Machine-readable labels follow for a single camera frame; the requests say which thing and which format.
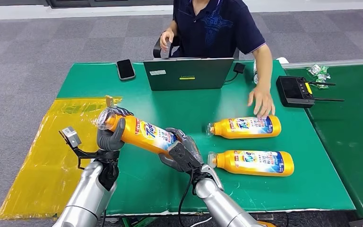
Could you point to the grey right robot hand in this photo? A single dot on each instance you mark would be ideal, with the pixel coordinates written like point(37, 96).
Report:
point(194, 147)

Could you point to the person's right hand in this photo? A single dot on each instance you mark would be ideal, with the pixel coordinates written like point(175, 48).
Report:
point(166, 39)

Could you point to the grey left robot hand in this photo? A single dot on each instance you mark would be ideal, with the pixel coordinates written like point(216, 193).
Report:
point(111, 141)

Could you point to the person's left hand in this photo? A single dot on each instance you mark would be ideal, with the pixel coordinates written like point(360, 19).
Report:
point(263, 100)

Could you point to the orange Tide detergent bottle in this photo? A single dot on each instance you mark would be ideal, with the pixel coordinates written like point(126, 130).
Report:
point(144, 133)
point(247, 127)
point(253, 163)

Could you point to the person's right forearm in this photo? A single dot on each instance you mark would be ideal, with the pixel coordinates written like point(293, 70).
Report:
point(173, 27)

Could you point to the person's left forearm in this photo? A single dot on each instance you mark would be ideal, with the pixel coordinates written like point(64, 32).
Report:
point(263, 75)

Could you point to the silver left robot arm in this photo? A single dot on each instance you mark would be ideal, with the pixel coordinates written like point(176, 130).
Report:
point(87, 200)

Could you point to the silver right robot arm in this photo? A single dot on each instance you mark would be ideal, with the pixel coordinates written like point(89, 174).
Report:
point(222, 206)

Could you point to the clear plastic water bottle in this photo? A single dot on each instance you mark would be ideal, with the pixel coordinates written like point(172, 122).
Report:
point(255, 73)

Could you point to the orange bottle under table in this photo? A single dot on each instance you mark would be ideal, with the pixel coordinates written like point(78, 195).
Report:
point(266, 224)

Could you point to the black controller with antennas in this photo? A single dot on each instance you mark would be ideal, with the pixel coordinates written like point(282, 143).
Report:
point(294, 91)

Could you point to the black power adapter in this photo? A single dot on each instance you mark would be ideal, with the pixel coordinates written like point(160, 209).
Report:
point(239, 68)

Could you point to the dark green laptop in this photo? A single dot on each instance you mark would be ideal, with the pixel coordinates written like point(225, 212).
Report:
point(187, 75)

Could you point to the person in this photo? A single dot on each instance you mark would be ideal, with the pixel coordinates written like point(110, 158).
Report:
point(216, 31)

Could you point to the black smartphone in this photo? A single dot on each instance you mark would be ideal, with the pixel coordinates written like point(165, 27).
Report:
point(125, 69)

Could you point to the green white candy wrapper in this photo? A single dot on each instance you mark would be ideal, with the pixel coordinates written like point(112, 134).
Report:
point(322, 86)
point(314, 69)
point(323, 74)

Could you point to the yellow plastic sheet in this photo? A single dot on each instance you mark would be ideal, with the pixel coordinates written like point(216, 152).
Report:
point(40, 175)

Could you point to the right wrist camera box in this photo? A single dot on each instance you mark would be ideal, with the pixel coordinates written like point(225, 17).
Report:
point(184, 156)

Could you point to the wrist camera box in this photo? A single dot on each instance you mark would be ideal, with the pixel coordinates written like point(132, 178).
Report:
point(71, 136)
point(184, 156)

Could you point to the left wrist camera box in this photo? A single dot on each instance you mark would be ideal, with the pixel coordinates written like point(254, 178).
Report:
point(71, 136)

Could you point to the silver table edge rail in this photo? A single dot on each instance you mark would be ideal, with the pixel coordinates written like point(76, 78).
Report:
point(331, 63)

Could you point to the green table frame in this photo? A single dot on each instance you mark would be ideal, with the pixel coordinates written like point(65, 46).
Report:
point(137, 222)

